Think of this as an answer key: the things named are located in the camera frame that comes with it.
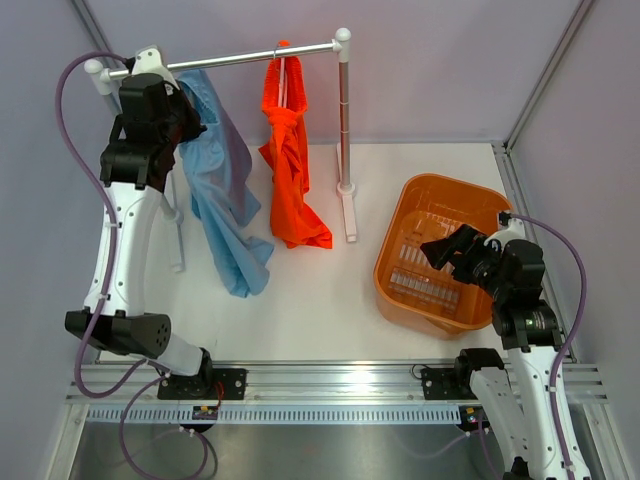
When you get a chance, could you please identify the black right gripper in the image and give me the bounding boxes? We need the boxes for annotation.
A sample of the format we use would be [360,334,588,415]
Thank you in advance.
[421,223,510,300]

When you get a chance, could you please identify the light blue shorts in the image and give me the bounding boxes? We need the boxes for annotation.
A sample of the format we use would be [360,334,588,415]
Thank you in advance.
[179,70,274,298]

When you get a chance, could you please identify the orange shorts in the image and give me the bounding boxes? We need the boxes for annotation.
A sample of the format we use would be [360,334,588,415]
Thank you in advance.
[259,57,333,249]

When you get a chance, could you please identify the pink clothes hanger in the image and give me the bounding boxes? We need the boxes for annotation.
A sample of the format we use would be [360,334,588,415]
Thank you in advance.
[273,55,288,108]

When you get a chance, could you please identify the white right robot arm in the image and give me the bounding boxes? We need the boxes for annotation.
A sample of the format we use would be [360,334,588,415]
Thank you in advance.
[421,217,591,479]

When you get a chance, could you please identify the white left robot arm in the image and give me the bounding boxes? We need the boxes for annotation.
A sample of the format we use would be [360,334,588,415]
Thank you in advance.
[65,73,215,399]

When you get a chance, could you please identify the orange plastic basket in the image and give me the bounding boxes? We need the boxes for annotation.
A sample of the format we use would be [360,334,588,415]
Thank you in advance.
[373,174,511,340]

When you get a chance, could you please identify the white metal clothes rack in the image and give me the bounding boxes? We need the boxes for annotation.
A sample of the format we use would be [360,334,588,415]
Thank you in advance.
[98,27,358,243]

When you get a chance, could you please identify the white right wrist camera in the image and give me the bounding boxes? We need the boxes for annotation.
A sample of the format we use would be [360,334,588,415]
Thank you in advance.
[484,211,526,253]

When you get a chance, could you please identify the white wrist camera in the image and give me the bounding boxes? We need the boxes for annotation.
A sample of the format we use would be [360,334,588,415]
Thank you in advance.
[484,211,526,253]
[130,45,176,84]

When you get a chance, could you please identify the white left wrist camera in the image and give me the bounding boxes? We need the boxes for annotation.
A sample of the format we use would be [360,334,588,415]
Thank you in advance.
[130,45,176,84]

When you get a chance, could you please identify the aluminium frame post right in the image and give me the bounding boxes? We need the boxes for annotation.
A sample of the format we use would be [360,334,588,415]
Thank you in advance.
[504,0,599,151]

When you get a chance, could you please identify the aluminium frame post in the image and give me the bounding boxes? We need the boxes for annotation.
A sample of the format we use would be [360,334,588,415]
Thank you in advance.
[69,0,164,161]
[504,0,599,151]

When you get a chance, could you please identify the aluminium frame post left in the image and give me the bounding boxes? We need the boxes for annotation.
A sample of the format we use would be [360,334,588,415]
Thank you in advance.
[69,0,164,161]

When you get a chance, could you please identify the aluminium mounting rail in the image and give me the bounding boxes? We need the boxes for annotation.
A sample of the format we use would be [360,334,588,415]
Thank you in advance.
[66,360,609,405]

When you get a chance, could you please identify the white slotted cable duct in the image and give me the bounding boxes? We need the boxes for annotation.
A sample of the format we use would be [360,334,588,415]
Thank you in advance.
[87,405,462,425]

